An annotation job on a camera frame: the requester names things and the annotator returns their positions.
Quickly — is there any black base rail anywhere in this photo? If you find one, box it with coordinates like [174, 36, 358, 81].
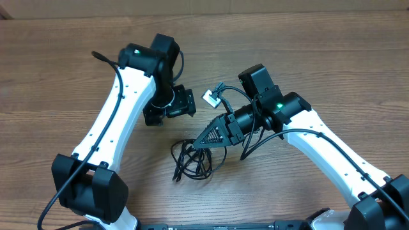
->
[136, 220, 312, 230]

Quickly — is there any black USB cable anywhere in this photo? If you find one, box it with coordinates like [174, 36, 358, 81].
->
[170, 138, 228, 183]

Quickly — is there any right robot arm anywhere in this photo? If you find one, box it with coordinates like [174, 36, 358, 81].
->
[193, 64, 408, 230]

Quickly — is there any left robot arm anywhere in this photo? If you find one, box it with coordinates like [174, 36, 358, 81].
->
[37, 34, 196, 229]

